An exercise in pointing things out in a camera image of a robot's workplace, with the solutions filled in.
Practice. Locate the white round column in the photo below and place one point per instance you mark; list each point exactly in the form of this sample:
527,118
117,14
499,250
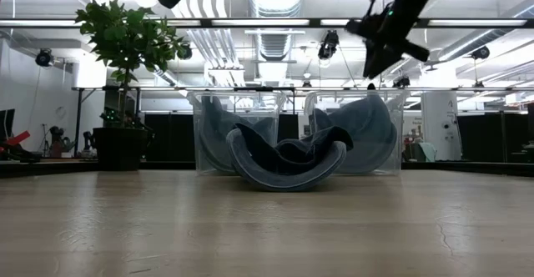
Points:
440,122

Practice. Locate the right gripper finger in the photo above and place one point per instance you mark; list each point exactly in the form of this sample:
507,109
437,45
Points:
370,56
386,56

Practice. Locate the clear plastic bin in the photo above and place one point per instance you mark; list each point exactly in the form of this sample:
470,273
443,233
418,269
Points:
194,143
402,143

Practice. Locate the green potted plant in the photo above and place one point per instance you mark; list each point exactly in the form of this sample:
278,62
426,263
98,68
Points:
121,35

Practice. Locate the red flat object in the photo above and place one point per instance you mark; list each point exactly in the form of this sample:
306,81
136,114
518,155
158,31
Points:
18,138

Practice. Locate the black ceiling spotlight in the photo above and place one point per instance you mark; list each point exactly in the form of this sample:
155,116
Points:
186,51
480,52
43,58
328,43
402,82

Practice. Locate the pale green cloth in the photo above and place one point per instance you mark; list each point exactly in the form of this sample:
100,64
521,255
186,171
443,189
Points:
427,152

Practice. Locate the black partition panel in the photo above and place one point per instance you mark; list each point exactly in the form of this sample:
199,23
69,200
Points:
167,135
480,137

